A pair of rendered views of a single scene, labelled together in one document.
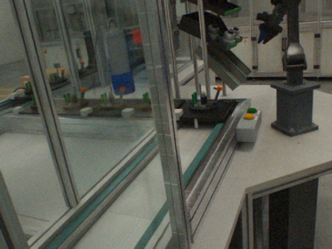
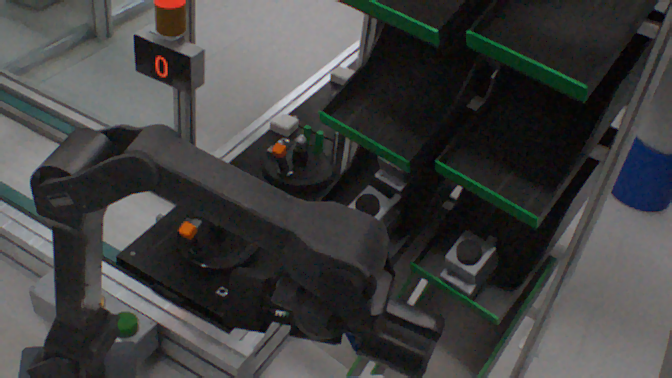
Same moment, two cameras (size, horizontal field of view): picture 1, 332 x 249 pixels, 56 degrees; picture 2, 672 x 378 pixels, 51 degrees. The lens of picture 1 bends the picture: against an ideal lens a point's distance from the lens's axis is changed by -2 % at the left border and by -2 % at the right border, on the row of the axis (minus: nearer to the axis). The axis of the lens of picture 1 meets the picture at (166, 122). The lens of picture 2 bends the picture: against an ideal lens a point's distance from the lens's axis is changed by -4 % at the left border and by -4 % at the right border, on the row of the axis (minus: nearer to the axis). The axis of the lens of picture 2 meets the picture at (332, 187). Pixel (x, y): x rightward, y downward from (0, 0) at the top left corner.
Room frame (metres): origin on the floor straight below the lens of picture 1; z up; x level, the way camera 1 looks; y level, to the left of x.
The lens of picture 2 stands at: (1.54, -1.05, 1.84)
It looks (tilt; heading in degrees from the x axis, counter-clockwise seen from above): 40 degrees down; 89
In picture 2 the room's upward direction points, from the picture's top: 8 degrees clockwise
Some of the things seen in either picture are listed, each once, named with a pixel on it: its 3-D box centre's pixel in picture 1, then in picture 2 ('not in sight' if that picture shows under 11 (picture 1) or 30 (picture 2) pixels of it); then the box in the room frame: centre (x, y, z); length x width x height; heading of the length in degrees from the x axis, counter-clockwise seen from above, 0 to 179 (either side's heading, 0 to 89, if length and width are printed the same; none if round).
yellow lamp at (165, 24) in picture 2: not in sight; (170, 15); (1.26, 0.01, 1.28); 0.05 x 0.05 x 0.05
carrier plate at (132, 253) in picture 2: (204, 109); (217, 249); (1.38, -0.18, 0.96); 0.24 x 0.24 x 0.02; 64
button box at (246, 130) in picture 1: (249, 124); (93, 316); (1.21, -0.34, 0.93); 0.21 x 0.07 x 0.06; 154
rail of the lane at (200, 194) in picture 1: (223, 147); (39, 250); (1.06, -0.20, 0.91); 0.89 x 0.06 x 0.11; 154
